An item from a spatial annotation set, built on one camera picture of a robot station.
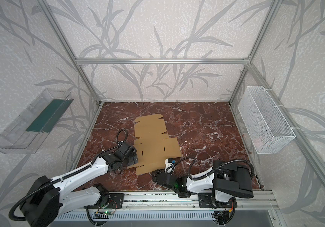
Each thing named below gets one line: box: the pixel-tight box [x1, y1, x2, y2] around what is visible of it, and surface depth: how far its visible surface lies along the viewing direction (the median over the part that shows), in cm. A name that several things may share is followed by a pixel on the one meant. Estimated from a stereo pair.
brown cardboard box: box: [127, 113, 182, 176], surface depth 99 cm
